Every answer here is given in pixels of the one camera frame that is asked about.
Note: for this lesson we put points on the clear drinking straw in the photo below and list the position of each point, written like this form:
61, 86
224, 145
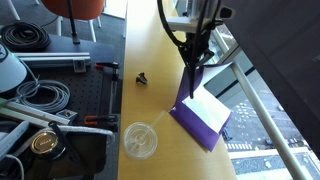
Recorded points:
156, 120

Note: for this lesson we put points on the white paper sheet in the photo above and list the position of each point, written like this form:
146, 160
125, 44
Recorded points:
208, 110

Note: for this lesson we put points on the clear plastic cup with lid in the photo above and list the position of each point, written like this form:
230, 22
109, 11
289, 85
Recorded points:
140, 141

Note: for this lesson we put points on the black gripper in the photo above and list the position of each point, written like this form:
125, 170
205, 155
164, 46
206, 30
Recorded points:
200, 41

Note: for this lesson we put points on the orange black bar clamp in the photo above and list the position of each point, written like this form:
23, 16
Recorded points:
100, 120
108, 65

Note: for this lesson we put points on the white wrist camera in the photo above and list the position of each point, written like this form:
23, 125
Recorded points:
190, 23

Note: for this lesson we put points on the small metal binder clip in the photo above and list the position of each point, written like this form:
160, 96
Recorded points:
142, 78

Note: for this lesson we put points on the black bag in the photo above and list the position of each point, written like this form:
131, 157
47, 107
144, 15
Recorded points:
86, 150

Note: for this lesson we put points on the black camera stand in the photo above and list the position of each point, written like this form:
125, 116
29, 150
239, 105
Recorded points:
72, 23

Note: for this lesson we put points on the grey metal handrail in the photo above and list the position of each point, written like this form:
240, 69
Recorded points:
266, 123

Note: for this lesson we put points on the orange chair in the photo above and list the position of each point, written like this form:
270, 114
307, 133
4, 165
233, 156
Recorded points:
83, 8

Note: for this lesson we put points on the aluminium extrusion bar with bracket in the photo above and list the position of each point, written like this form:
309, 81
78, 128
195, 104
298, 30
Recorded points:
30, 113

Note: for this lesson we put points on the purple cloth napkin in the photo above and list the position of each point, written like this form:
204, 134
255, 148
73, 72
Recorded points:
196, 123

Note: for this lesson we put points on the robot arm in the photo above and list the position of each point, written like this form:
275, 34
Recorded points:
200, 6

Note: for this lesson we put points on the black perforated board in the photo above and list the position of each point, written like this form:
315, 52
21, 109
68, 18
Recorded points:
83, 90

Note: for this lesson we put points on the gold capped black cylinder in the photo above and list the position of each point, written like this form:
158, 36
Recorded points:
45, 144

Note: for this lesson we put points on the white rounded robot base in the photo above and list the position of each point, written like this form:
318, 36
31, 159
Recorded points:
10, 71

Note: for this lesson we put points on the dark window roller shade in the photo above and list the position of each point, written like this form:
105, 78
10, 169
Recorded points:
283, 50

